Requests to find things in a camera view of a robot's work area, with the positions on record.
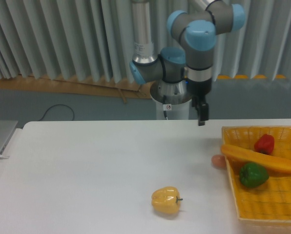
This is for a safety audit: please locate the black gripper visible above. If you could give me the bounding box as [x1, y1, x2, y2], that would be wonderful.
[187, 78, 212, 126]

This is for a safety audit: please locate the long orange bread loaf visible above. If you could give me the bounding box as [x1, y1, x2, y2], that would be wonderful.
[221, 144, 291, 174]

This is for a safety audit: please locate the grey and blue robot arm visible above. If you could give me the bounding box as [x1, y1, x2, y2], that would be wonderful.
[129, 0, 246, 126]

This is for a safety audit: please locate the brown egg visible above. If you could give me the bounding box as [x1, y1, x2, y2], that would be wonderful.
[211, 155, 227, 169]

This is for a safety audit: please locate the red bell pepper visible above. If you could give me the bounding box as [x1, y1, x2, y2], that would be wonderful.
[254, 134, 275, 155]

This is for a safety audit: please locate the green bell pepper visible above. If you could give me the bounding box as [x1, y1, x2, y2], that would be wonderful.
[239, 162, 269, 188]

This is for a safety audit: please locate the yellow bell pepper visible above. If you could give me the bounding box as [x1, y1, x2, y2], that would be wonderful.
[151, 186, 183, 215]

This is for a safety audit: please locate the yellow woven basket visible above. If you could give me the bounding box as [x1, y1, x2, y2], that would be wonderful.
[222, 126, 291, 224]

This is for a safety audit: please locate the grey pleated curtain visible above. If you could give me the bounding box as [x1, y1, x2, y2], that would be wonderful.
[0, 0, 291, 83]

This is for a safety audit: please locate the brown cardboard sheet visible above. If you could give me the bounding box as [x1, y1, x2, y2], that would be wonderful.
[0, 74, 152, 103]

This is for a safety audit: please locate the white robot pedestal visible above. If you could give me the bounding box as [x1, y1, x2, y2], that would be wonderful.
[150, 80, 192, 120]

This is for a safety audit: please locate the black floor cable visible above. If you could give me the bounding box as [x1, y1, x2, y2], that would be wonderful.
[37, 104, 75, 121]

